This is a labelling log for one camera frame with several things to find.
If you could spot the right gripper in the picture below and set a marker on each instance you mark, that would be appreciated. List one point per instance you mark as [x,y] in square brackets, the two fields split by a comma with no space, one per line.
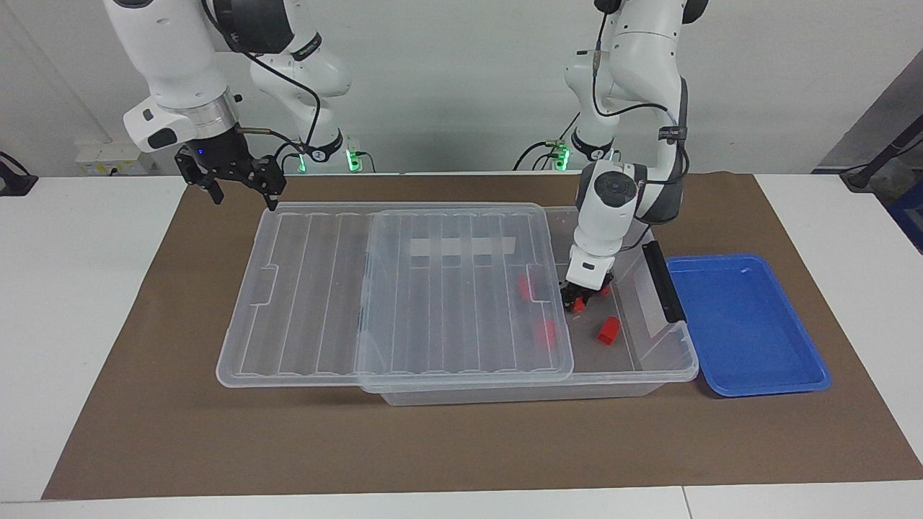
[216,151]

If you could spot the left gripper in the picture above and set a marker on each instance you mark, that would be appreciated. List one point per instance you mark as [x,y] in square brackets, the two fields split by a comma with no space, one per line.
[600,282]

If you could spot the red block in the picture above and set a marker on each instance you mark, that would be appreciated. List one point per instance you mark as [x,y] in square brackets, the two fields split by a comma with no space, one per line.
[608,330]
[525,287]
[546,333]
[579,305]

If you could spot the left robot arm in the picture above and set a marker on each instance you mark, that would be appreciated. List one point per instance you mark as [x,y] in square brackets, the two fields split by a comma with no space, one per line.
[638,58]

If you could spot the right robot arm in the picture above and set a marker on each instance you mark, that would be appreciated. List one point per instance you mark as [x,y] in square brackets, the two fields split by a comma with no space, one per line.
[177,65]

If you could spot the clear plastic storage box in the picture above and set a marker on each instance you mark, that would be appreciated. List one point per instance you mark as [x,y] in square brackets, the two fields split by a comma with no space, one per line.
[649,360]

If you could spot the clear plastic box lid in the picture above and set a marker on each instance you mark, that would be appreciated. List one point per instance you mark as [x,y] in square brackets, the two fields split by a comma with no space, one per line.
[310,303]

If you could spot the blue plastic tray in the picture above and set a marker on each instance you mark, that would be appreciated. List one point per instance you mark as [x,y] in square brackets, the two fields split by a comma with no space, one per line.
[746,324]

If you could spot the black stand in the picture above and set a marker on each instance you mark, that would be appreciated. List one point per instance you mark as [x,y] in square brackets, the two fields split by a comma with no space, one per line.
[876,158]
[14,180]

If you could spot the white wall socket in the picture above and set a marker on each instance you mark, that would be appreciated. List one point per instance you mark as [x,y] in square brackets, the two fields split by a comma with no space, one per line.
[108,158]

